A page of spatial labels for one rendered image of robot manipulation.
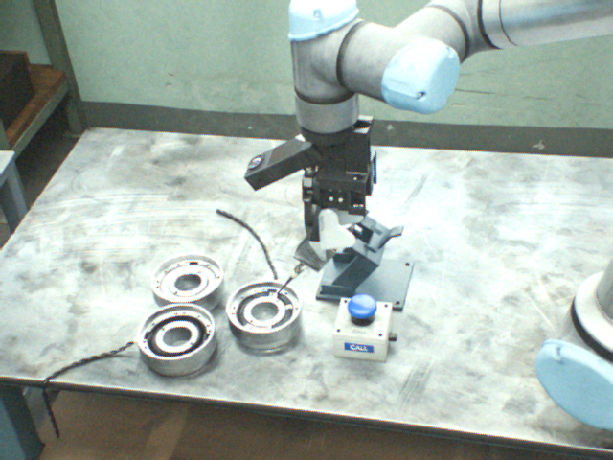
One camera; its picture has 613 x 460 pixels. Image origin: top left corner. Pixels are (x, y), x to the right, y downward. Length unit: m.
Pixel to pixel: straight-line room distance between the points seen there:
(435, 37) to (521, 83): 1.89
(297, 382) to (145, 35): 1.96
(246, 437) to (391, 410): 0.37
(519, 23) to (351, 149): 0.24
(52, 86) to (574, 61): 1.59
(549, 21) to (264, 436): 0.81
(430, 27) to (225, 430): 0.78
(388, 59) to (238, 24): 1.97
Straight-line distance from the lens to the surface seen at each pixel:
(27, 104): 3.06
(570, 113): 2.95
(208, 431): 1.54
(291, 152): 1.14
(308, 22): 1.02
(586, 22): 0.99
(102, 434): 1.58
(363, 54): 1.00
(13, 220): 2.08
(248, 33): 2.94
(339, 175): 1.13
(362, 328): 1.25
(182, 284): 1.39
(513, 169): 1.60
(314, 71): 1.04
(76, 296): 1.44
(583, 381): 1.02
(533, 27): 1.02
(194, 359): 1.26
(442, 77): 0.99
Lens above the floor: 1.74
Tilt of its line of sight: 39 degrees down
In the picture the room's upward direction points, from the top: 5 degrees counter-clockwise
